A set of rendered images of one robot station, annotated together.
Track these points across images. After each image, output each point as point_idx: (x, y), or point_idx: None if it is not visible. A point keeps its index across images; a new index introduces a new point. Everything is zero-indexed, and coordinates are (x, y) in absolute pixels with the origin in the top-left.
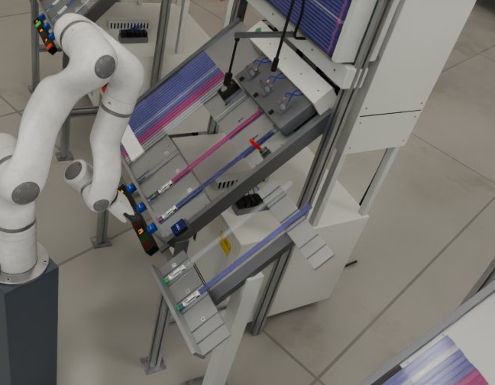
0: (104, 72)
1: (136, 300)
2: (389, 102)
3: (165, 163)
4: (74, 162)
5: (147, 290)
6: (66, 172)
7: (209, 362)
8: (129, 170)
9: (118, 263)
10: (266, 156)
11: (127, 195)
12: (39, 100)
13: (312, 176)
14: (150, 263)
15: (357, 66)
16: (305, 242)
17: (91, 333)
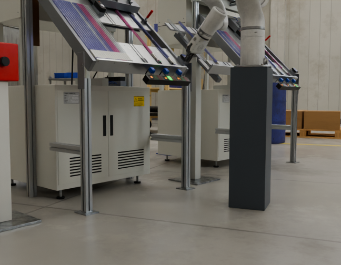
0: None
1: (140, 196)
2: None
3: (137, 51)
4: (216, 8)
5: (127, 196)
6: (221, 12)
7: (196, 137)
8: (142, 62)
9: (108, 205)
10: (144, 23)
11: (154, 75)
12: None
13: (131, 39)
14: (96, 199)
15: None
16: (193, 31)
17: (186, 200)
